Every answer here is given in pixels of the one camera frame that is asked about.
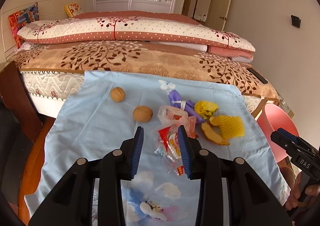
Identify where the pink plastic bin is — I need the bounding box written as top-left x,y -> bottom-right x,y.
256,103 -> 300,164

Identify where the yellow floral pillow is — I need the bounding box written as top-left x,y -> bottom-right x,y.
64,3 -> 83,18

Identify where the brown leaf-print blanket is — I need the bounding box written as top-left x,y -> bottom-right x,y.
15,41 -> 279,101

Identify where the colourful patchwork pillow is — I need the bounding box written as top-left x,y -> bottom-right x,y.
8,2 -> 40,49

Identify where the large orange peel piece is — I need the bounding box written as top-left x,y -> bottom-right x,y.
201,122 -> 230,146

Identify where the cream room door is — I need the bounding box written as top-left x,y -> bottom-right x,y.
214,0 -> 236,33

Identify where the person's right hand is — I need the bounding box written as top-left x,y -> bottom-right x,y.
285,172 -> 320,211

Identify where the yellow paper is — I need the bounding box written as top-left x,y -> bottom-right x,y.
194,100 -> 219,120

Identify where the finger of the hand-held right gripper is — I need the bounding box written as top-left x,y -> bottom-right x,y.
270,131 -> 298,153
276,128 -> 300,141

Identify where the clear plastic bag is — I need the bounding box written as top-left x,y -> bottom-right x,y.
157,105 -> 198,139

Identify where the cream bed headboard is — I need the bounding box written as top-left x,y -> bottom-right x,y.
0,0 -> 84,63

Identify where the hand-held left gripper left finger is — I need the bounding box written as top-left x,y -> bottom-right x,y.
29,126 -> 145,226

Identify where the white dotted tree-print quilt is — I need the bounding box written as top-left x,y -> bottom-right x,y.
17,11 -> 256,53

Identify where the yellow foam fruit net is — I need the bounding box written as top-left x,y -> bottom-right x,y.
212,115 -> 245,139

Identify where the light blue floral cloth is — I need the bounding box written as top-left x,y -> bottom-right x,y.
24,70 -> 292,226

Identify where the purple face mask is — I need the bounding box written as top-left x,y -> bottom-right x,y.
169,90 -> 205,124

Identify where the pink folded blanket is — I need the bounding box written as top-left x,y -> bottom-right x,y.
207,45 -> 254,63

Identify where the black smartphone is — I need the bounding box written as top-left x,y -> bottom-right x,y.
247,67 -> 268,85

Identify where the red white snack wrapper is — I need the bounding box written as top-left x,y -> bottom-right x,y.
154,126 -> 187,160

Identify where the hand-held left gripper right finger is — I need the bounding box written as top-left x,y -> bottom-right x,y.
177,125 -> 292,226

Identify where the clear wrapper with red label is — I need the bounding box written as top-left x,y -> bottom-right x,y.
164,156 -> 186,177

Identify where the brown walnut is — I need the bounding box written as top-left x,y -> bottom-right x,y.
132,105 -> 153,123
110,87 -> 125,102

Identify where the white quilted mattress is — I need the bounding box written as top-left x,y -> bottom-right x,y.
20,71 -> 263,114

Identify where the white folded sheet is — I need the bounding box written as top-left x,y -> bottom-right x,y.
150,40 -> 208,52

